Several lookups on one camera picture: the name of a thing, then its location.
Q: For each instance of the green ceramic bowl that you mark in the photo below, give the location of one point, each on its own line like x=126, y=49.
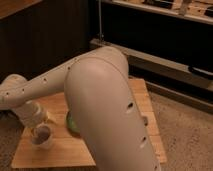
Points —
x=71, y=124

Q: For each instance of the white ceramic cup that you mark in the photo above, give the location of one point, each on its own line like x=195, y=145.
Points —
x=45, y=137

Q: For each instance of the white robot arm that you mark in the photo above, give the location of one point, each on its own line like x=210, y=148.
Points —
x=102, y=104

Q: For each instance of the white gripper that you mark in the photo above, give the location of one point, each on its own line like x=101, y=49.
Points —
x=32, y=114

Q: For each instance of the vertical metal pole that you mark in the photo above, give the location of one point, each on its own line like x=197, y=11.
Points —
x=101, y=36

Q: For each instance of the metal shelf rail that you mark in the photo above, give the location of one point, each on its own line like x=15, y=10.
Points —
x=163, y=67

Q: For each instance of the wooden table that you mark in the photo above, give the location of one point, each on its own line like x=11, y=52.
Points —
x=69, y=151

